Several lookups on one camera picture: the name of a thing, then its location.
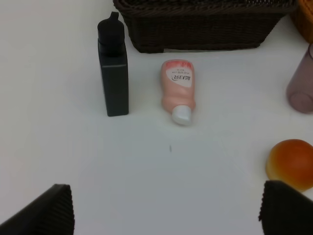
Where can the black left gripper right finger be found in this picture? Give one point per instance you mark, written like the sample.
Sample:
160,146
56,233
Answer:
285,211

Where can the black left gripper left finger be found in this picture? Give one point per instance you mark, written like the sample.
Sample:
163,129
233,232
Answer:
49,214

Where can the translucent purple cup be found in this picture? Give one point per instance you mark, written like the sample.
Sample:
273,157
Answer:
300,88

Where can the black pump bottle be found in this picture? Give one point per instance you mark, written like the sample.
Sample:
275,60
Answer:
114,65

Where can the pink squeeze bottle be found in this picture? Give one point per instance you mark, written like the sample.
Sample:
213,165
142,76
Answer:
178,86

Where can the tan wicker basket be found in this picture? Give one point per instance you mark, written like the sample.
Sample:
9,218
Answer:
302,18

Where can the dark brown wicker basket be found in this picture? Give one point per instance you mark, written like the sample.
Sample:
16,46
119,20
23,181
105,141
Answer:
155,26

